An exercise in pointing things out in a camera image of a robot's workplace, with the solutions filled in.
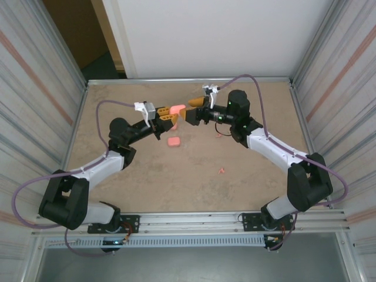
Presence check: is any aluminium cross frame bar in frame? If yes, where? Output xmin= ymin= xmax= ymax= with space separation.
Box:
xmin=86 ymin=76 xmax=294 ymax=86

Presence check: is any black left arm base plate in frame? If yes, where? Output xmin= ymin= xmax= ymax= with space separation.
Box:
xmin=87 ymin=214 xmax=140 ymax=234

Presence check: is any slotted grey cable duct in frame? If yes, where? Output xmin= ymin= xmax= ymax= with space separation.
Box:
xmin=43 ymin=236 xmax=267 ymax=249

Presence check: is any white door frame trim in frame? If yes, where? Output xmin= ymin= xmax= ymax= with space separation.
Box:
xmin=101 ymin=0 xmax=139 ymax=79

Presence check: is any aluminium corner post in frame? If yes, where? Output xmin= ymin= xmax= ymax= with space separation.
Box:
xmin=289 ymin=0 xmax=347 ymax=85
xmin=36 ymin=0 xmax=89 ymax=86

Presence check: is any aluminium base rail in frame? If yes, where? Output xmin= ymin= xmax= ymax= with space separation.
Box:
xmin=31 ymin=209 xmax=352 ymax=236

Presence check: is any small black electronics box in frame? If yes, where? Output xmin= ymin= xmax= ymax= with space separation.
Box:
xmin=101 ymin=238 xmax=130 ymax=254
xmin=263 ymin=234 xmax=285 ymax=253

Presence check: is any aluminium side frame bar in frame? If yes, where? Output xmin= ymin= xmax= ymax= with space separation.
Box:
xmin=288 ymin=83 xmax=334 ymax=210
xmin=60 ymin=84 xmax=90 ymax=167

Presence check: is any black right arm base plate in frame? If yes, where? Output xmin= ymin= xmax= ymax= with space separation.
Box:
xmin=240 ymin=211 xmax=295 ymax=233

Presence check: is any brown wooden door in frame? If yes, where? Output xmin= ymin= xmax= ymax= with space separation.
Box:
xmin=43 ymin=0 xmax=118 ymax=71

